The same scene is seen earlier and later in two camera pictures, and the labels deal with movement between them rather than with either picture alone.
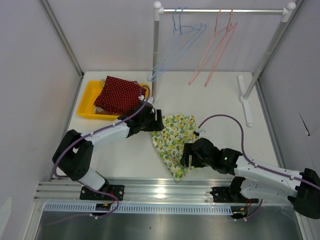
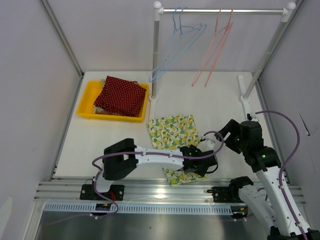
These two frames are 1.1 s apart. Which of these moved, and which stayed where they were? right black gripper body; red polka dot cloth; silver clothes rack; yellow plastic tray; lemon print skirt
Moved: right black gripper body; lemon print skirt
Stayed: silver clothes rack; yellow plastic tray; red polka dot cloth
